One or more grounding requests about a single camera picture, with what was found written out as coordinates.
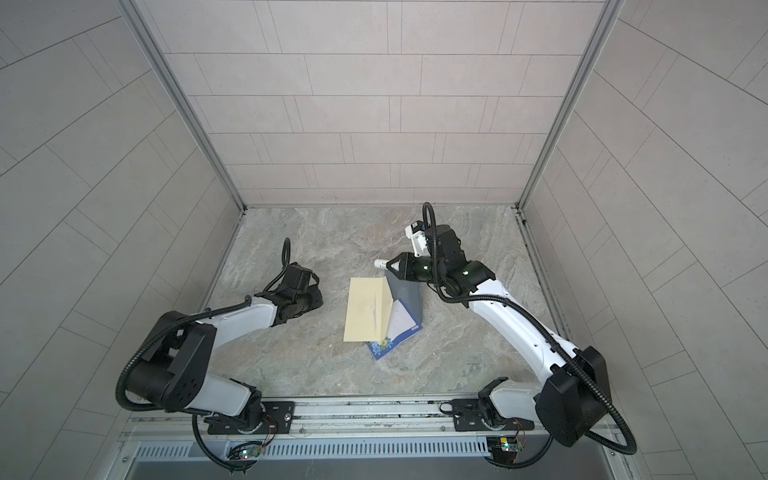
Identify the left circuit board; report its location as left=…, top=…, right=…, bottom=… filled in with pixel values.
left=227, top=441, right=263, bottom=462

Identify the left black base cable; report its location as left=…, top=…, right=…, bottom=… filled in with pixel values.
left=190, top=413, right=253, bottom=473

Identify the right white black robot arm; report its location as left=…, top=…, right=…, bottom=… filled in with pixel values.
left=375, top=203, right=638, bottom=456

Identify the right black base cable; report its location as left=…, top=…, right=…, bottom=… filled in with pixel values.
left=487, top=434, right=556, bottom=470

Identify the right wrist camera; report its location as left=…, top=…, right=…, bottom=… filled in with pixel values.
left=405, top=220, right=429, bottom=257

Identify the right circuit board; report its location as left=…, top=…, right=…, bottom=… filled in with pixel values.
left=486, top=437, right=525, bottom=464

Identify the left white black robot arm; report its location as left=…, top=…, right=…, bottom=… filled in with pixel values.
left=115, top=239, right=323, bottom=433

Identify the blue floral card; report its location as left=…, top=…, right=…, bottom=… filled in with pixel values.
left=366, top=325, right=422, bottom=360

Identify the aluminium mounting rail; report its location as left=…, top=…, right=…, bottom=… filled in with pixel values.
left=119, top=392, right=619, bottom=442

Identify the yellow paper envelope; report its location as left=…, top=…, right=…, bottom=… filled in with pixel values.
left=343, top=277, right=393, bottom=342

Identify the black base cable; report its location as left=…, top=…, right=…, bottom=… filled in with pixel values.
left=190, top=413, right=253, bottom=473
left=487, top=434, right=556, bottom=470

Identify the circuit board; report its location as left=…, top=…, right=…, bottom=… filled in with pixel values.
left=227, top=441, right=263, bottom=462
left=486, top=437, right=525, bottom=464

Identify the grey envelope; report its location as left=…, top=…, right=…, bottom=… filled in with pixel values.
left=385, top=271, right=423, bottom=325

